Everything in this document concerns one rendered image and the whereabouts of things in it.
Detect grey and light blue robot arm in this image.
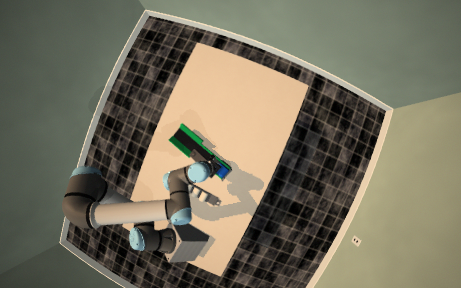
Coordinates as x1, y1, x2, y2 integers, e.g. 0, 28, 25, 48
62, 149, 213, 254

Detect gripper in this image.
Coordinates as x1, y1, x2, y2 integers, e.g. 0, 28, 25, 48
207, 154, 222, 179

